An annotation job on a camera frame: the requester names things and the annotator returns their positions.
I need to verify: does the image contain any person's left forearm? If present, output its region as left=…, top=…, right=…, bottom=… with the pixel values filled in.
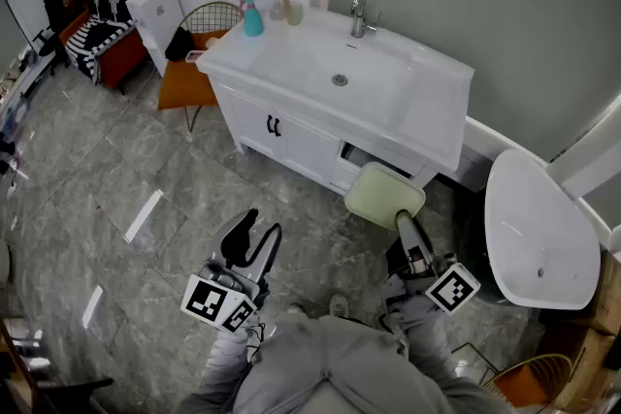
left=198, top=324, right=267, bottom=406

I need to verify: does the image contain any white freestanding basin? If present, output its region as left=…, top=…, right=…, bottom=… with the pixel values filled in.
left=484, top=148, right=603, bottom=311

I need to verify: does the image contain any pale green plastic tray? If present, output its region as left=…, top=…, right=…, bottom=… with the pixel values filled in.
left=343, top=161, right=427, bottom=232

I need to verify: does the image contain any white sink vanity cabinet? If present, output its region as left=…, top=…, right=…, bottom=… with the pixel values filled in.
left=196, top=7, right=475, bottom=196

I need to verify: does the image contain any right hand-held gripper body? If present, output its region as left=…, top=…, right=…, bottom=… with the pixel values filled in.
left=377, top=238, right=481, bottom=331

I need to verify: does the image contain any white water dispenser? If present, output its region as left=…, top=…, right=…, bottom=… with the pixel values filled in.
left=125, top=0, right=186, bottom=77

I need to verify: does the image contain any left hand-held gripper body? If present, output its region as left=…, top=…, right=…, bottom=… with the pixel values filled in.
left=180, top=251, right=272, bottom=334

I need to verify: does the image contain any black cloth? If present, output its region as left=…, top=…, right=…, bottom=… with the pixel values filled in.
left=164, top=26, right=196, bottom=63

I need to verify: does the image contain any black office chair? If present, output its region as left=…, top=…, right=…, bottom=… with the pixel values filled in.
left=32, top=0, right=72, bottom=68

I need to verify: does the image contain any black white striped blanket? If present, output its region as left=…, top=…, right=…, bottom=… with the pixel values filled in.
left=65, top=0, right=137, bottom=84

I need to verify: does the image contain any person's grey jacket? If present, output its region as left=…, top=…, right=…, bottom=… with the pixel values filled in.
left=172, top=312, right=515, bottom=414

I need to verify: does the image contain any chrome faucet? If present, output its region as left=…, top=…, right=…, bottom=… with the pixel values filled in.
left=349, top=0, right=380, bottom=39

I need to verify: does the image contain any orange sofa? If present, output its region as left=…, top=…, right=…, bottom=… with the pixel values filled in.
left=58, top=0, right=149, bottom=89

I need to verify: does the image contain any person's right forearm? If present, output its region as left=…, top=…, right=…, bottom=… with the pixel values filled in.
left=387, top=295, right=468, bottom=382

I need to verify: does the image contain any teal spray bottle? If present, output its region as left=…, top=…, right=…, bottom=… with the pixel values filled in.
left=237, top=0, right=266, bottom=38

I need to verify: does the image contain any wire-back chair orange seat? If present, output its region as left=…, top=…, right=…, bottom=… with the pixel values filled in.
left=157, top=0, right=244, bottom=133
left=482, top=352, right=574, bottom=409

